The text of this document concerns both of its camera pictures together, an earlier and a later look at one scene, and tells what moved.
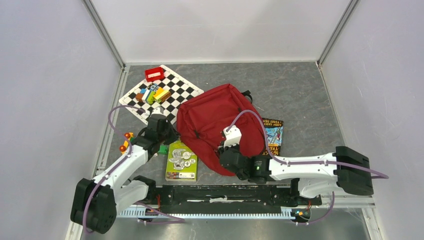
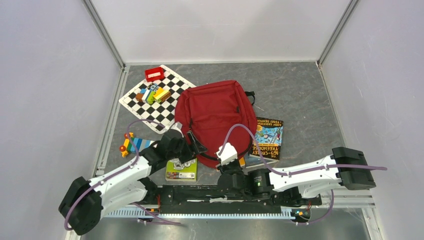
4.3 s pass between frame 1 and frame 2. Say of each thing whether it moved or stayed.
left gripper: moved
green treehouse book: stayed
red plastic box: stayed
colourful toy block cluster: stayed
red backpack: moved
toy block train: stayed
